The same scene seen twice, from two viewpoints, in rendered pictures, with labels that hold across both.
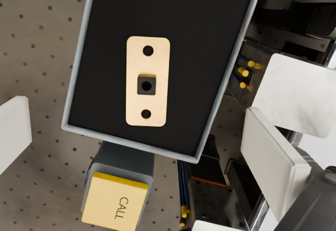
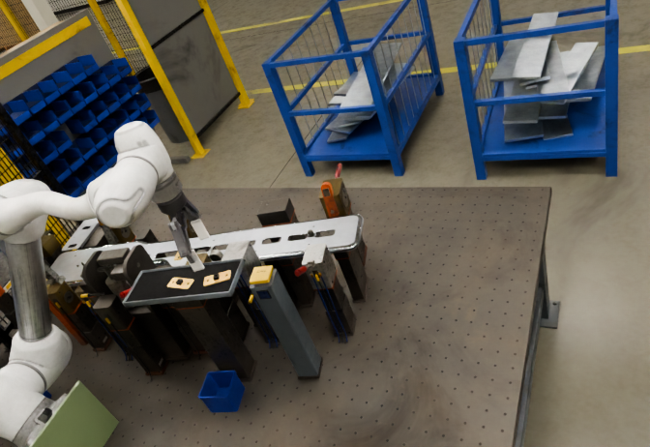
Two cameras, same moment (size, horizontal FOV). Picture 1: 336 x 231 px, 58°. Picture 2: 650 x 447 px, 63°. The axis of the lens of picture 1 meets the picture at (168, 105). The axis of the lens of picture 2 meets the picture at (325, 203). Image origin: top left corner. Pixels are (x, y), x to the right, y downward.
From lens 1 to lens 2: 152 cm
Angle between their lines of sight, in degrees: 59
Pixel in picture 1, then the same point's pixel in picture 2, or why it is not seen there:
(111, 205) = (260, 274)
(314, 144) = (277, 249)
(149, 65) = (212, 279)
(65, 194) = (413, 400)
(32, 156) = (380, 434)
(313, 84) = (230, 251)
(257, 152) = (200, 231)
